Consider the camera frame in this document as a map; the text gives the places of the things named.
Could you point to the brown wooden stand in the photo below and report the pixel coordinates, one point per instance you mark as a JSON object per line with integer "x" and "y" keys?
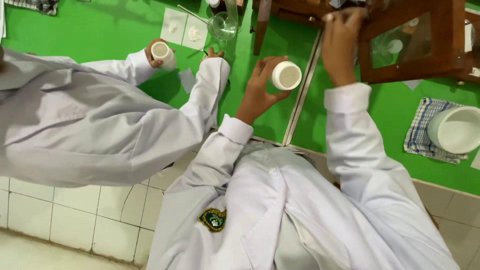
{"x": 262, "y": 26}

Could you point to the white paper scrap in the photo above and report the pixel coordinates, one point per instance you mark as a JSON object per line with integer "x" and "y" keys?
{"x": 412, "y": 83}

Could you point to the large white powder pile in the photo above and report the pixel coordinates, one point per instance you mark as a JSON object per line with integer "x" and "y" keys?
{"x": 194, "y": 34}

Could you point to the wooden glass balance case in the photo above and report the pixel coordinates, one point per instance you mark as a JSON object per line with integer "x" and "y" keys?
{"x": 442, "y": 41}

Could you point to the person's left hand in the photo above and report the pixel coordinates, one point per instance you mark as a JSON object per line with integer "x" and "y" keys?
{"x": 257, "y": 93}

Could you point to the blue checked cloth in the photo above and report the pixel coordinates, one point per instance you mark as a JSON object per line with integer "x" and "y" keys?
{"x": 418, "y": 131}

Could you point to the person's right fingers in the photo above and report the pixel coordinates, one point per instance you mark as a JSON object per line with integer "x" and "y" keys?
{"x": 347, "y": 15}

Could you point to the clear glass beaker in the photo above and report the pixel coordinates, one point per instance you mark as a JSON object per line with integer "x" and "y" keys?
{"x": 223, "y": 27}

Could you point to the glass stirring rod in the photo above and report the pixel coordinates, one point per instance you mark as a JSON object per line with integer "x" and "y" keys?
{"x": 191, "y": 13}

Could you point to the white balance pan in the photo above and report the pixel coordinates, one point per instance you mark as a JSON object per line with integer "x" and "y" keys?
{"x": 395, "y": 46}

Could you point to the person's white lab coat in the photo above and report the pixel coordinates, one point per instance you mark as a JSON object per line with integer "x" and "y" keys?
{"x": 300, "y": 217}

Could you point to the white weighing paper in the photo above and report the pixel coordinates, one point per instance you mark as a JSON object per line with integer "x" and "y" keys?
{"x": 195, "y": 45}
{"x": 173, "y": 17}

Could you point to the dark checked cloth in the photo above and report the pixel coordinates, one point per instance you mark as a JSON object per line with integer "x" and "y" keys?
{"x": 37, "y": 5}

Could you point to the green embroidered coat badge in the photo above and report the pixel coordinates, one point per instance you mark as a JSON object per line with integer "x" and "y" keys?
{"x": 213, "y": 219}

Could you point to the small white powder pile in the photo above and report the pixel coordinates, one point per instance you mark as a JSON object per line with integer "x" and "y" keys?
{"x": 172, "y": 27}

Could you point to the white porcelain mortar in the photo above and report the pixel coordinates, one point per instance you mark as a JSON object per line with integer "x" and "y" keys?
{"x": 457, "y": 129}

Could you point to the person's right hand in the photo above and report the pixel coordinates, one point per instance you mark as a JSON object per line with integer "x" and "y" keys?
{"x": 339, "y": 48}

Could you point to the small grey paper piece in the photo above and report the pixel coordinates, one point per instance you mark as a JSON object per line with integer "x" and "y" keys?
{"x": 187, "y": 80}

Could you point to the clear glass cylinder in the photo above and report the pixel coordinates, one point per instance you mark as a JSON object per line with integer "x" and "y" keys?
{"x": 234, "y": 9}

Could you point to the white plastic jar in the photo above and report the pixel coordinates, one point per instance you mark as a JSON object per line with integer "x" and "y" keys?
{"x": 165, "y": 54}
{"x": 287, "y": 76}

